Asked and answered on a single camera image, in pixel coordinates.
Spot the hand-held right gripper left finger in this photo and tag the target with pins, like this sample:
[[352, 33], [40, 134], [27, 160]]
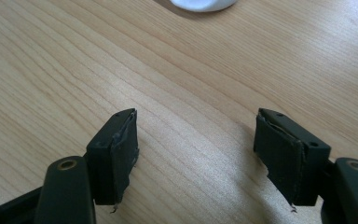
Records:
[[105, 161]]

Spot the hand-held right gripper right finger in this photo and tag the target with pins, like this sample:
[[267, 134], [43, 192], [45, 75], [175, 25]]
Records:
[[292, 161]]

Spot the white sock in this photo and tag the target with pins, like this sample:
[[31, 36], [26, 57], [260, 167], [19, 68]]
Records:
[[203, 4]]

